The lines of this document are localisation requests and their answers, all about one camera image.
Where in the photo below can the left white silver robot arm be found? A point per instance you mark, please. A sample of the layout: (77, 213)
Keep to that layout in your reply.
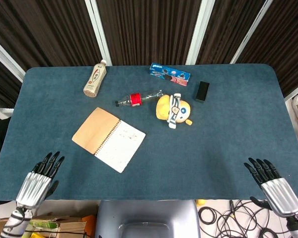
(15, 223)

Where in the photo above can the orange packet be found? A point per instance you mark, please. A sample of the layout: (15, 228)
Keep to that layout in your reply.
(90, 223)

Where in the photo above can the white partition post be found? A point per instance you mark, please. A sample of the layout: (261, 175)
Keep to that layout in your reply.
(0, 111)
(197, 34)
(5, 57)
(99, 34)
(248, 32)
(296, 93)

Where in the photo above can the blue table cloth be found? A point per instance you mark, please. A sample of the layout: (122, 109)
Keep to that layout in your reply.
(201, 153)

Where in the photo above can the green carton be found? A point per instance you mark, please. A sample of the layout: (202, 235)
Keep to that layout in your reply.
(46, 225)

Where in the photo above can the blue cookie box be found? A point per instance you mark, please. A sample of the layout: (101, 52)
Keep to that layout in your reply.
(169, 74)

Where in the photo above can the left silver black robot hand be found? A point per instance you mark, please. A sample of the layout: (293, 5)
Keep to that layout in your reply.
(33, 188)

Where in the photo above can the beige milk tea bottle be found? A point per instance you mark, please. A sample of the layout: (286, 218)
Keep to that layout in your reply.
(95, 79)

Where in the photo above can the brown cardboard box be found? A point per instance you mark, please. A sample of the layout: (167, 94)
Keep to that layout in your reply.
(69, 228)

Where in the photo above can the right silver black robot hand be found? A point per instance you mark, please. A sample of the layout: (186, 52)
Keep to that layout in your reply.
(280, 196)

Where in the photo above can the clear red label plastic bottle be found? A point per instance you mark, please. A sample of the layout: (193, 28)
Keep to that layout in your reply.
(136, 99)

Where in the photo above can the black rectangular box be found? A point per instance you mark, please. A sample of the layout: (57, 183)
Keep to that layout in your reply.
(202, 91)

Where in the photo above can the brown cover spiral notebook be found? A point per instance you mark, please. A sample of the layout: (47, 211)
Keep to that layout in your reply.
(114, 146)

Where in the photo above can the grey robot torso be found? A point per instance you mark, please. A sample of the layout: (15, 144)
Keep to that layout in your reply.
(149, 215)

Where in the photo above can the yellow plush toy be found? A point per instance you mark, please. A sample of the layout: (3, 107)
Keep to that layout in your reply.
(164, 109)

